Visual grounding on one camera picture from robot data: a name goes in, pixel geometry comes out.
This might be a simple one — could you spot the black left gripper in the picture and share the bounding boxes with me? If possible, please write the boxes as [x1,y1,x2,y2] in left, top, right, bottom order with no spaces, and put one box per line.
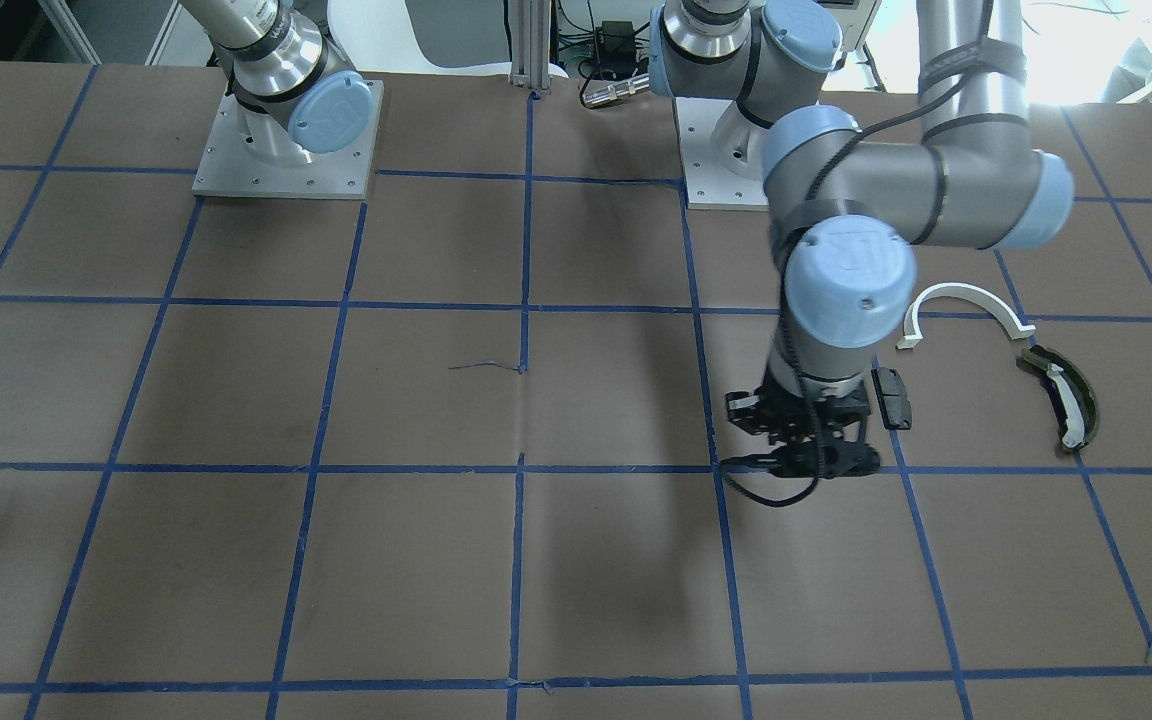
[723,381,881,479]

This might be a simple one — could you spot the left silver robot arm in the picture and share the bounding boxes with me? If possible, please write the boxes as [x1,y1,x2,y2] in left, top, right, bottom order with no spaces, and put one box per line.
[649,1,1075,480]

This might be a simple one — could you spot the dark grey brake pad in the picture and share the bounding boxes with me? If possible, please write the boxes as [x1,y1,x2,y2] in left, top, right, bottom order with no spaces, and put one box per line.
[870,366,914,430]

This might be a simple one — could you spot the white curved plastic part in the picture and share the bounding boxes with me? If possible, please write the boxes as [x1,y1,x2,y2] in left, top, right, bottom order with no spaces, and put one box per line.
[895,282,1036,350]

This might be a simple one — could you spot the green curved brake shoe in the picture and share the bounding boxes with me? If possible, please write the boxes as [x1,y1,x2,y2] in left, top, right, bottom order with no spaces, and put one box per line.
[1018,344,1101,455]

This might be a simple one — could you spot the white plastic chair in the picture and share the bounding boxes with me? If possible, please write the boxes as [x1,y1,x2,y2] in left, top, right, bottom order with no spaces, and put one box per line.
[326,1,529,76]

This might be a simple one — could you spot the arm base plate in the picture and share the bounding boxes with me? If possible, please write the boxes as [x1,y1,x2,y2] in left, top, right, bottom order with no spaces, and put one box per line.
[675,97,767,211]
[192,79,387,200]

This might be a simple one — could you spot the aluminium frame post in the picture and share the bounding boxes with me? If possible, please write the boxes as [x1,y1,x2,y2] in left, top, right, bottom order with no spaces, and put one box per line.
[505,0,553,94]

